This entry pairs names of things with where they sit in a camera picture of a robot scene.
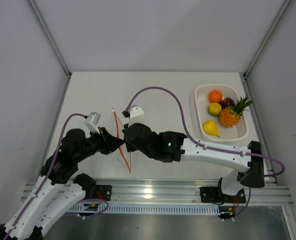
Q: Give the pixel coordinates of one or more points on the aluminium frame post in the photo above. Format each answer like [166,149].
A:
[40,20]
[272,29]

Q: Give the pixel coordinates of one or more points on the right aluminium frame post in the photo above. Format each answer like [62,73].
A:
[272,29]

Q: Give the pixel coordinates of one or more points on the toy pineapple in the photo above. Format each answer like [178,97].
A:
[231,115]

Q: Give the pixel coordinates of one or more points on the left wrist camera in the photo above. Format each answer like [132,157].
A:
[91,122]

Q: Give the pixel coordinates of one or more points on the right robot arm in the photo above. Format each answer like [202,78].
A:
[169,146]

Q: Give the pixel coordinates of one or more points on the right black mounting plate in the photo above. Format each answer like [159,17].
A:
[212,195]

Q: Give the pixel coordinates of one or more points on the white slotted cable duct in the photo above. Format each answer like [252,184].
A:
[155,209]

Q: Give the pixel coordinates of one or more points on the white perforated basket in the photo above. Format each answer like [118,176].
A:
[231,134]

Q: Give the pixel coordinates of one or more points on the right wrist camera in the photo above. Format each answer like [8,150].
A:
[135,115]

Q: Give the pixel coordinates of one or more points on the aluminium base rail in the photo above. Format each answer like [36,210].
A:
[185,192]

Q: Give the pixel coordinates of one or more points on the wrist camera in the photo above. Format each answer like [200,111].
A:
[135,115]
[91,122]

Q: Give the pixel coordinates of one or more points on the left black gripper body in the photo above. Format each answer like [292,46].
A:
[94,144]

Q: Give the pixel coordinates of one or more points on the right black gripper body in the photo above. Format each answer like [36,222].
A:
[129,148]

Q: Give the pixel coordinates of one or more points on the orange fruit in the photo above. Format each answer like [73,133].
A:
[215,96]

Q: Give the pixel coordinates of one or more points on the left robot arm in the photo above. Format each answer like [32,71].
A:
[38,209]

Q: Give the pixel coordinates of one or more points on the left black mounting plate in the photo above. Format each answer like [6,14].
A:
[101,192]

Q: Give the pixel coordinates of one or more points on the yellow pear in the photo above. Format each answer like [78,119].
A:
[210,128]

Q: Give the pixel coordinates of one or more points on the yellow green lemon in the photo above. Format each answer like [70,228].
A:
[214,109]

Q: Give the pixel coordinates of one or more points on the dark red apple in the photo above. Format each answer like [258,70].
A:
[227,102]

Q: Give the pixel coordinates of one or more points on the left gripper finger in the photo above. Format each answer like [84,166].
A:
[106,150]
[109,140]

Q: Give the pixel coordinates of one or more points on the black mounting plate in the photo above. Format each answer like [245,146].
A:
[212,195]
[101,192]

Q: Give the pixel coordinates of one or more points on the left aluminium frame post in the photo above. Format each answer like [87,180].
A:
[40,20]

